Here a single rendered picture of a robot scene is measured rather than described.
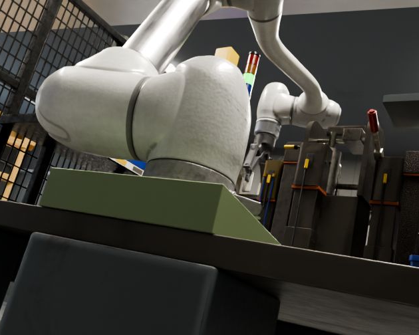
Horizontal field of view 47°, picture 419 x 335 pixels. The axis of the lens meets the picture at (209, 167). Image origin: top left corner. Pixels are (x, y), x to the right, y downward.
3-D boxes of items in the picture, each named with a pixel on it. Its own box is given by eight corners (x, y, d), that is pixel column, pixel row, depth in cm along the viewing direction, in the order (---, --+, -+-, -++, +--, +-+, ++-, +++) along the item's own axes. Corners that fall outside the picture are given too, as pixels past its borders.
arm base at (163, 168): (251, 205, 67) (259, 168, 68) (110, 181, 73) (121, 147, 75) (265, 238, 83) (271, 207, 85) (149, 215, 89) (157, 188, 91)
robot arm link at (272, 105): (253, 114, 170) (289, 119, 166) (261, 76, 174) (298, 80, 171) (256, 127, 180) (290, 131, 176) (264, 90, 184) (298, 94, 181)
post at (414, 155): (413, 322, 108) (430, 158, 119) (408, 320, 104) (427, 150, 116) (390, 318, 111) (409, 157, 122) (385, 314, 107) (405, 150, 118)
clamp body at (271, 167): (270, 296, 132) (294, 171, 143) (252, 290, 124) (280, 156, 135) (249, 292, 136) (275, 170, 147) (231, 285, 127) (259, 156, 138)
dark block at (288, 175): (284, 297, 127) (312, 151, 139) (274, 292, 121) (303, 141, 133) (268, 294, 129) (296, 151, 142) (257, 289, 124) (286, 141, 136)
